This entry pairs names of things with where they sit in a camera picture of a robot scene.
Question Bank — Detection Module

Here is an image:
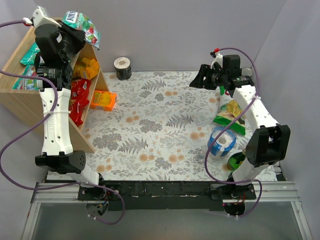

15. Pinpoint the Fox's mint blossom candy bag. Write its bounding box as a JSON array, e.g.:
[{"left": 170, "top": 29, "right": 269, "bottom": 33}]
[{"left": 62, "top": 11, "right": 101, "bottom": 50}]

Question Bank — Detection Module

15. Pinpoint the orange Lot 100 mango gummy bag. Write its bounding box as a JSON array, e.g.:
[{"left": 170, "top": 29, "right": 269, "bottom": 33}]
[{"left": 72, "top": 57, "right": 100, "bottom": 80}]

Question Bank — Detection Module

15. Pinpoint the teal Fox's bag back side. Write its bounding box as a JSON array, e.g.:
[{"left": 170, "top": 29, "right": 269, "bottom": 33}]
[{"left": 20, "top": 42, "right": 40, "bottom": 66}]

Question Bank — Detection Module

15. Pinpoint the teal fox's bag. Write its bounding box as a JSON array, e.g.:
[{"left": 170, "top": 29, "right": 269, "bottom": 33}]
[
  {"left": 20, "top": 42, "right": 40, "bottom": 66},
  {"left": 12, "top": 65, "right": 38, "bottom": 91}
]

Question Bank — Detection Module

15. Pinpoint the red Lot 100 fruit gummy bag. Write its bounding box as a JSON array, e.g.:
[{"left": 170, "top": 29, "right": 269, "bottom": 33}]
[{"left": 70, "top": 78, "right": 92, "bottom": 106}]

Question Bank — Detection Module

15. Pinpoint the small orange candy bag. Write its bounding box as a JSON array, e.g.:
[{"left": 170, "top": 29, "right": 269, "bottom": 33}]
[{"left": 89, "top": 90, "right": 117, "bottom": 112}]

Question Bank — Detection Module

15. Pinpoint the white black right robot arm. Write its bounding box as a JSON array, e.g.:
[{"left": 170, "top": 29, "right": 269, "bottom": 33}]
[{"left": 190, "top": 51, "right": 291, "bottom": 186}]

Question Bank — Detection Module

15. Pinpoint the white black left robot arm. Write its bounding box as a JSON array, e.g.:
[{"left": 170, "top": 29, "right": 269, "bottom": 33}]
[{"left": 34, "top": 23, "right": 101, "bottom": 186}]

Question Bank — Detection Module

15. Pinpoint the tin can orange label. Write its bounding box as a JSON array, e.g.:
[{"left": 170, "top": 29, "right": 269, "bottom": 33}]
[{"left": 241, "top": 67, "right": 254, "bottom": 77}]

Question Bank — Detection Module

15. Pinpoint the green white Chuba chips bag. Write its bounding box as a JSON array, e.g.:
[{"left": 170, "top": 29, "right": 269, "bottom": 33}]
[{"left": 213, "top": 86, "right": 246, "bottom": 136}]

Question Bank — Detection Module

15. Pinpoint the dark tape roll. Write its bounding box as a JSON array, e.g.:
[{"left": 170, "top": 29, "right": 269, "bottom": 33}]
[{"left": 113, "top": 57, "right": 132, "bottom": 81}]

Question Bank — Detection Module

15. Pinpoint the floral patterned table mat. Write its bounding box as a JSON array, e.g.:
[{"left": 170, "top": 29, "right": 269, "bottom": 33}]
[{"left": 82, "top": 71, "right": 229, "bottom": 181}]

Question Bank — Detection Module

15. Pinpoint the small clear plastic bottle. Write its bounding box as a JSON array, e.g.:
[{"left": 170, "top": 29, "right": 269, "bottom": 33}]
[{"left": 197, "top": 145, "right": 208, "bottom": 160}]

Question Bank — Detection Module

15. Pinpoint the green glass bottle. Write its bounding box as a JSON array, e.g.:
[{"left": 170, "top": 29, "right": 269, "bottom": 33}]
[{"left": 227, "top": 150, "right": 246, "bottom": 172}]

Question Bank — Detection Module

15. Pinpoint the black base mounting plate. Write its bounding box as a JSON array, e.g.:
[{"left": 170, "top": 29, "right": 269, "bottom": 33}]
[{"left": 77, "top": 180, "right": 256, "bottom": 211}]

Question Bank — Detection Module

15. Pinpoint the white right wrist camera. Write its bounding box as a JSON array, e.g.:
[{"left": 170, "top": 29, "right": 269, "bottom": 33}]
[{"left": 210, "top": 48, "right": 223, "bottom": 70}]

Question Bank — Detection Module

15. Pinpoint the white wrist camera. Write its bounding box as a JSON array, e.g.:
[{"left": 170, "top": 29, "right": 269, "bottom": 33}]
[
  {"left": 22, "top": 5, "right": 62, "bottom": 28},
  {"left": 210, "top": 48, "right": 223, "bottom": 70}
]

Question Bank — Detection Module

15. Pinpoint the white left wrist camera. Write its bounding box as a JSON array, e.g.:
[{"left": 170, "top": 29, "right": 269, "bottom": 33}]
[{"left": 22, "top": 5, "right": 62, "bottom": 28}]

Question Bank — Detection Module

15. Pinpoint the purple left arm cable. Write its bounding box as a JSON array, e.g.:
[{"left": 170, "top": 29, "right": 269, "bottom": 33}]
[{"left": 0, "top": 19, "right": 126, "bottom": 225}]

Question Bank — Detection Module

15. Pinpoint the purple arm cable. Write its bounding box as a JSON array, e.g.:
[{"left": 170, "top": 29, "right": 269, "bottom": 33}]
[
  {"left": 204, "top": 47, "right": 263, "bottom": 218},
  {"left": 0, "top": 19, "right": 126, "bottom": 225}
]

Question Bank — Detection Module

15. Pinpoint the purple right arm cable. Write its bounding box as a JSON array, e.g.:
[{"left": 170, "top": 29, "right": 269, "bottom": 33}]
[{"left": 204, "top": 47, "right": 263, "bottom": 218}]

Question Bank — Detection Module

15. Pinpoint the aluminium frame rail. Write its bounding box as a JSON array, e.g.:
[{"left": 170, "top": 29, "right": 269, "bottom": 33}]
[{"left": 22, "top": 181, "right": 313, "bottom": 240}]

